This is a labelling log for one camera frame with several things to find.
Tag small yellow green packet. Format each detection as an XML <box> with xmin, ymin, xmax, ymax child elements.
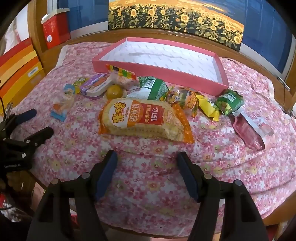
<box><xmin>73</xmin><ymin>77</ymin><xmax>89</xmax><ymax>93</ymax></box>

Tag yellow jelly cup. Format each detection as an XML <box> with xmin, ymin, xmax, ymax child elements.
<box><xmin>104</xmin><ymin>85</ymin><xmax>127</xmax><ymax>100</ymax></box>

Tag wooden bed frame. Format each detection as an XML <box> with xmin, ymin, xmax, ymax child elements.
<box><xmin>28</xmin><ymin>0</ymin><xmax>296</xmax><ymax>232</ymax></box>

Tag large green snack bag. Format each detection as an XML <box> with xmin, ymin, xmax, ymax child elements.
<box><xmin>126</xmin><ymin>76</ymin><xmax>171</xmax><ymax>102</ymax></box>

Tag white cloth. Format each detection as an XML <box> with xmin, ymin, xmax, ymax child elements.
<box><xmin>5</xmin><ymin>19</ymin><xmax>31</xmax><ymax>47</ymax></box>

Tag blue tinted window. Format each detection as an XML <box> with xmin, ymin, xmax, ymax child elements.
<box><xmin>58</xmin><ymin>0</ymin><xmax>292</xmax><ymax>73</ymax></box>

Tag blue edged clear packet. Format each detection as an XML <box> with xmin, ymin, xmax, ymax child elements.
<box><xmin>51</xmin><ymin>84</ymin><xmax>75</xmax><ymax>121</ymax></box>

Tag pink cardboard box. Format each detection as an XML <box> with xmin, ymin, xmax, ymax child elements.
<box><xmin>92</xmin><ymin>37</ymin><xmax>229</xmax><ymax>97</ymax></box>

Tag sunflower field painting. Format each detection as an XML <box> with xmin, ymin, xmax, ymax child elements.
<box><xmin>107</xmin><ymin>0</ymin><xmax>245</xmax><ymax>52</ymax></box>

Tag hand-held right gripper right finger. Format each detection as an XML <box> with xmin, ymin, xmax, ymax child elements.
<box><xmin>177</xmin><ymin>152</ymin><xmax>270</xmax><ymax>241</ymax></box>

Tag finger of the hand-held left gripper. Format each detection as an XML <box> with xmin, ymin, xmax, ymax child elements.
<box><xmin>10</xmin><ymin>108</ymin><xmax>37</xmax><ymax>126</ymax></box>
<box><xmin>23</xmin><ymin>126</ymin><xmax>54</xmax><ymax>149</ymax></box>

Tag large orange rice cracker bag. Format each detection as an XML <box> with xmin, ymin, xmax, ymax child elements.
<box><xmin>97</xmin><ymin>98</ymin><xmax>195</xmax><ymax>144</ymax></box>

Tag metal window latch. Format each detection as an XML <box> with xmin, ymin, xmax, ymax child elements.
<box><xmin>277</xmin><ymin>77</ymin><xmax>291</xmax><ymax>92</ymax></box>

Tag rainbow striped clear packet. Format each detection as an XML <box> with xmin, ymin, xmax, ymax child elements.
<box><xmin>106</xmin><ymin>64</ymin><xmax>139</xmax><ymax>90</ymax></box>

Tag orange striped cardboard box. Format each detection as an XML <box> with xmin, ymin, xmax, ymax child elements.
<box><xmin>0</xmin><ymin>38</ymin><xmax>45</xmax><ymax>109</ymax></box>

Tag yellow candy packet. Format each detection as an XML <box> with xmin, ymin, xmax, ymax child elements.
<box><xmin>196</xmin><ymin>95</ymin><xmax>220</xmax><ymax>121</ymax></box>

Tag purple snack packet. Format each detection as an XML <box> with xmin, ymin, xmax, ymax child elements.
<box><xmin>80</xmin><ymin>74</ymin><xmax>115</xmax><ymax>100</ymax></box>

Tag small green snack bag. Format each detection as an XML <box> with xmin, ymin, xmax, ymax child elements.
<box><xmin>216</xmin><ymin>89</ymin><xmax>245</xmax><ymax>116</ymax></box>

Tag orange snack packet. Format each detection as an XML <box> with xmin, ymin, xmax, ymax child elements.
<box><xmin>165</xmin><ymin>87</ymin><xmax>199</xmax><ymax>117</ymax></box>

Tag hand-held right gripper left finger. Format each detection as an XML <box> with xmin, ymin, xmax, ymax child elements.
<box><xmin>28</xmin><ymin>150</ymin><xmax>118</xmax><ymax>241</ymax></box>

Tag red box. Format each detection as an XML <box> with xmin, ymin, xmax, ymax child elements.
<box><xmin>41</xmin><ymin>14</ymin><xmax>71</xmax><ymax>49</ymax></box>

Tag pink snack packet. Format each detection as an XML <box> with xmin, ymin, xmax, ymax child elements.
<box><xmin>232</xmin><ymin>111</ymin><xmax>275</xmax><ymax>151</ymax></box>

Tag pink floral blanket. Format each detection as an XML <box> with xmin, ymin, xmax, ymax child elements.
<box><xmin>9</xmin><ymin>42</ymin><xmax>296</xmax><ymax>232</ymax></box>

